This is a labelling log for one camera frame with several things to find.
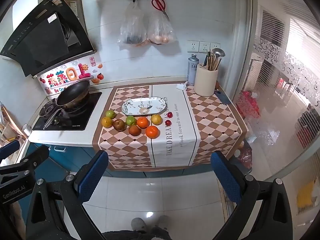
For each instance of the colourful wall sticker set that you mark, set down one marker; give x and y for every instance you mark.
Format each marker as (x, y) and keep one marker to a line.
(65, 76)

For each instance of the black range hood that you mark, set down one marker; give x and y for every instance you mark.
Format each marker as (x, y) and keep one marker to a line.
(37, 37)

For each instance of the metal ladle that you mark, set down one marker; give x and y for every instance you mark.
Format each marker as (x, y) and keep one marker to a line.
(219, 53)

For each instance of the crumpled white tissue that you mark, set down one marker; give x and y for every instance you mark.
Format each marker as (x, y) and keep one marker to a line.
(181, 86)

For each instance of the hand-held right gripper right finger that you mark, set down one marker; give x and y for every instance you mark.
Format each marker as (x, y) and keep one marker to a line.
(225, 177)

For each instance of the black gas stove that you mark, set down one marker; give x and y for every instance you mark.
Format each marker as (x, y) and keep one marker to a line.
(86, 110)

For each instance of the green apple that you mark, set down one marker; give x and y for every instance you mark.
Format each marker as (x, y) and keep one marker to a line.
(130, 120)
(110, 114)

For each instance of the small white cup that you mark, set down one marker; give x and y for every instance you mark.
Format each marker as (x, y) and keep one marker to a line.
(26, 130)

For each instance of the brown checkered table mat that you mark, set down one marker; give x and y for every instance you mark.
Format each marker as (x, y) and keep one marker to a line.
(212, 120)

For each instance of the red patterned bag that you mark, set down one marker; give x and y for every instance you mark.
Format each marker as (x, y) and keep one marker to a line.
(247, 105)

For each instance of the wooden rack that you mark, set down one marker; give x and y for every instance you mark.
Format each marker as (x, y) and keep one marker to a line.
(10, 127)

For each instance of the black frying pan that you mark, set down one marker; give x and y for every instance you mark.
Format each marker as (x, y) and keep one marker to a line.
(72, 92)

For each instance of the white wall socket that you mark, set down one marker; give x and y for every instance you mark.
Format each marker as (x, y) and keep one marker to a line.
(193, 46)
(204, 47)
(215, 45)

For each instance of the leaf-patterned oblong plate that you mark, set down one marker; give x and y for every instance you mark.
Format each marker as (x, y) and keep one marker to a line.
(143, 105)

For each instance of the bright orange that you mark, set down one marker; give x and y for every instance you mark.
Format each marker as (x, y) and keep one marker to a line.
(142, 122)
(152, 131)

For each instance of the red plastic bag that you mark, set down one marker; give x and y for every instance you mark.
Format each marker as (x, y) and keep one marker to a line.
(245, 156)

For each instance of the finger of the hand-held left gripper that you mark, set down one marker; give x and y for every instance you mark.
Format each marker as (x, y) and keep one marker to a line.
(32, 156)
(10, 147)

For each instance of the dark reddish orange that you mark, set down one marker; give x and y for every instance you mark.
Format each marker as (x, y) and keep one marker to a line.
(134, 130)

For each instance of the dark red-brown apple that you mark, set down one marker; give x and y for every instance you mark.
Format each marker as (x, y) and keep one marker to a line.
(119, 125)

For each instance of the person's dark trouser legs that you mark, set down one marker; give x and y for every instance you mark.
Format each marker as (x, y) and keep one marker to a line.
(140, 235)

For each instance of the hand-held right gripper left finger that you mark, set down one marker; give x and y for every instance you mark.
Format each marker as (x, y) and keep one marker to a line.
(93, 176)

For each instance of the yellow lemon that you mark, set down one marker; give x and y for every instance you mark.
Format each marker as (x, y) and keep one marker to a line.
(106, 122)
(156, 119)

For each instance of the plastic bag with dark contents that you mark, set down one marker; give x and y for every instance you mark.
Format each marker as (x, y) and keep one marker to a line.
(132, 27)

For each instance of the frosted glass sliding door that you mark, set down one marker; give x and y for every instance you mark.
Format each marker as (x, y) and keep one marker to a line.
(277, 85)

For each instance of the grey slipper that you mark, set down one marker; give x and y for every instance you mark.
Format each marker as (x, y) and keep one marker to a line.
(163, 222)
(138, 224)

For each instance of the cream utensil holder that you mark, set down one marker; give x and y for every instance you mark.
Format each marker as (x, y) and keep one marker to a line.
(205, 82)

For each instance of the bundle of wooden chopsticks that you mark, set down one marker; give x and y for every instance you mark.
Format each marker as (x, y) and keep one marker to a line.
(212, 61)

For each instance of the plastic bag with onions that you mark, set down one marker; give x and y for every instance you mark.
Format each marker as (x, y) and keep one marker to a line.
(161, 31)

